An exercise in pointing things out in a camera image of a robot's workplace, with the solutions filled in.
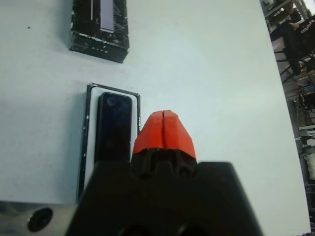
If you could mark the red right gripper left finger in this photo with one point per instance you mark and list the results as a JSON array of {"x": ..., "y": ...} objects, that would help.
[{"x": 150, "y": 135}]

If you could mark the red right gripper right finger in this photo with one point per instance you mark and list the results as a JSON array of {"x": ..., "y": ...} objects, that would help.
[{"x": 177, "y": 137}]

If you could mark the black box lid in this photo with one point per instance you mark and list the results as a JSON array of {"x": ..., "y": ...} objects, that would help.
[{"x": 98, "y": 49}]

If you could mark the black box with white insert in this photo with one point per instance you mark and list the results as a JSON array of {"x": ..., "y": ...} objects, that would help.
[{"x": 91, "y": 123}]

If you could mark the person in black clothes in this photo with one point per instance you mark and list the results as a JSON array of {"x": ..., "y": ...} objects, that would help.
[{"x": 292, "y": 41}]

